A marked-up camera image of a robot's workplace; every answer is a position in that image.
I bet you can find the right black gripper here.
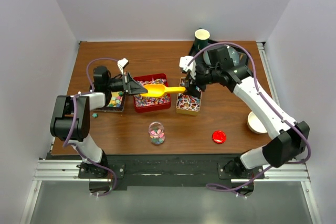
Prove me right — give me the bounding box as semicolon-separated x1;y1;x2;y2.
183;65;220;98

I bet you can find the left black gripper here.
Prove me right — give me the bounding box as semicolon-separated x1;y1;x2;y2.
106;71;148;97

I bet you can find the gold tin of lollipops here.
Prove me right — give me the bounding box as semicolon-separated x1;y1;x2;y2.
175;93;202;116

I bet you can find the tin of star candies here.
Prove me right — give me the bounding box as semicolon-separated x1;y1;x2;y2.
95;91;126;112

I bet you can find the yellow plastic scoop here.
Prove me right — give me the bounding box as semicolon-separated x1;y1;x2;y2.
141;84;186;98

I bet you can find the clear plastic jar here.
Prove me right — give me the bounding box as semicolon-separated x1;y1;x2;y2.
148;122;165;146

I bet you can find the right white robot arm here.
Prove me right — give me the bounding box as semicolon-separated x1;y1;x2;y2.
179;42;310;178

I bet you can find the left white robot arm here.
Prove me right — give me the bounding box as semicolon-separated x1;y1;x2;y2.
50;66;147;178

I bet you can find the black serving tray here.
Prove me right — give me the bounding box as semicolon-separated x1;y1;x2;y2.
188;43;250;66

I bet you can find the red jar lid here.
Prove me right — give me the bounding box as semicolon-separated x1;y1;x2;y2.
212;130;226;144

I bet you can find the dark green paper cup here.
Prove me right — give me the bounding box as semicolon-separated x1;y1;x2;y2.
194;28;211;51

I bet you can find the dark teal plate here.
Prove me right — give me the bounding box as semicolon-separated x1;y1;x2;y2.
203;45;240;66

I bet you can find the white bowl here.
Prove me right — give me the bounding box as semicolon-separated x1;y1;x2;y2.
247;111;267;134

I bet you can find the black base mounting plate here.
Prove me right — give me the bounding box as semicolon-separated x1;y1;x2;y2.
78;153;265;192

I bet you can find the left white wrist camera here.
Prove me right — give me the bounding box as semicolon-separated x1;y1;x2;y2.
117;58;129;75

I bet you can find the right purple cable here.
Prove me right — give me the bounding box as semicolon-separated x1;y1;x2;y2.
187;41;312;192

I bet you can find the purple cable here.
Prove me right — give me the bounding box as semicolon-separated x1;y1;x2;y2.
187;41;312;192
62;58;121;148

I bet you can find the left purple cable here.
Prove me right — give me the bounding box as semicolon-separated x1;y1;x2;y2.
62;58;121;148

